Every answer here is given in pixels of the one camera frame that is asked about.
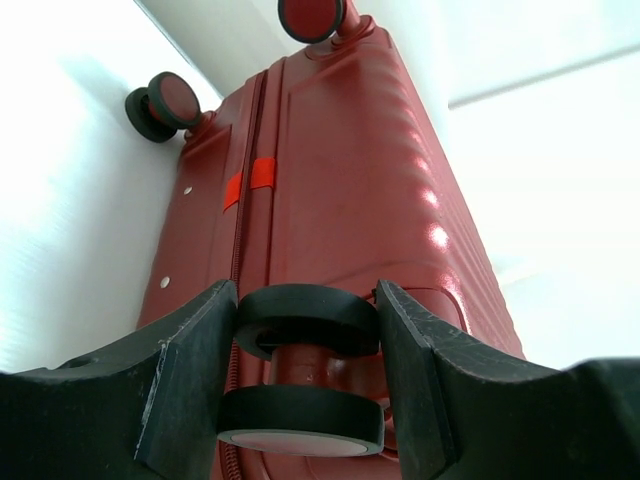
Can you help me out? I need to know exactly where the red hard-shell suitcase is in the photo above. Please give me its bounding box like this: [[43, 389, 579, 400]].
[[123, 0, 526, 480]]

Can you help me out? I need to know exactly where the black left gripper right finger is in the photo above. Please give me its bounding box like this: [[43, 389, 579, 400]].
[[376, 280, 639, 479]]

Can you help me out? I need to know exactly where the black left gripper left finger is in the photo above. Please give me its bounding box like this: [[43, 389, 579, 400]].
[[1, 280, 237, 479]]

